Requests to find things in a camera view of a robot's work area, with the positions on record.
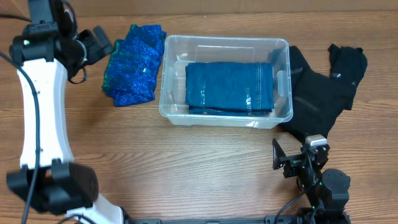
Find blue denim jeans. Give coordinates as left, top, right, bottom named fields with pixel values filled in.
left=185, top=62, right=275, bottom=116

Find black garment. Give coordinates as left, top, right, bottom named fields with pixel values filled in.
left=280, top=44, right=368, bottom=143

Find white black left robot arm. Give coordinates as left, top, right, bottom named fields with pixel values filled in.
left=4, top=0, right=131, bottom=223

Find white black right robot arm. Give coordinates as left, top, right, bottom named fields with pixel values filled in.
left=265, top=134, right=351, bottom=224

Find blue sequin glitter garment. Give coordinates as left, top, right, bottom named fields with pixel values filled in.
left=102, top=24, right=167, bottom=107

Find clear plastic storage bin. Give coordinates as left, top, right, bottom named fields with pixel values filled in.
left=159, top=35, right=294, bottom=129

